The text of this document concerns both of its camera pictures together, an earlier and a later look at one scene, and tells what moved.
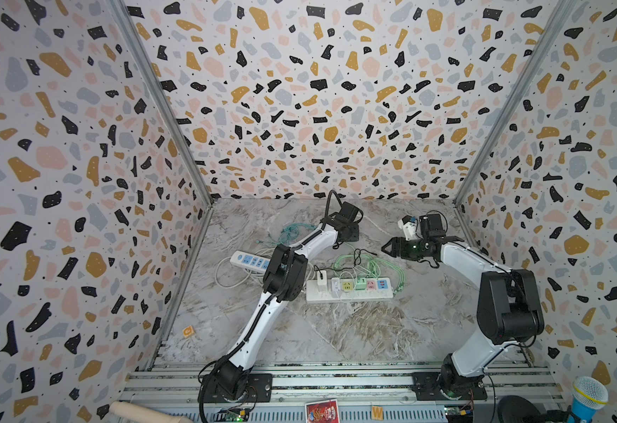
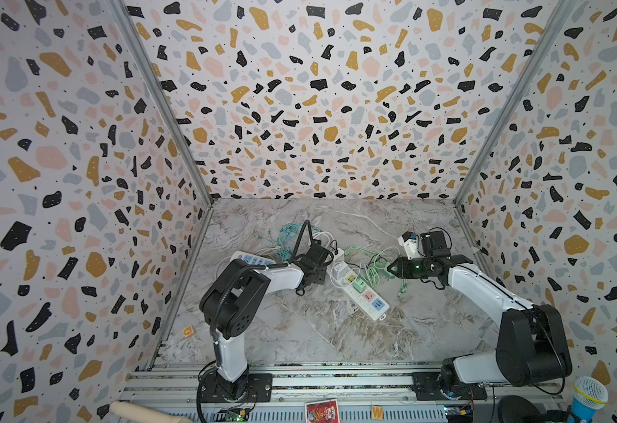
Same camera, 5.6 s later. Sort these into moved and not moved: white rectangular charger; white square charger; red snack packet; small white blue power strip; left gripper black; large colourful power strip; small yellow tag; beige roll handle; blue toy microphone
Moved: large colourful power strip; white square charger; left gripper black; white rectangular charger
Not moved: small white blue power strip; small yellow tag; beige roll handle; blue toy microphone; red snack packet
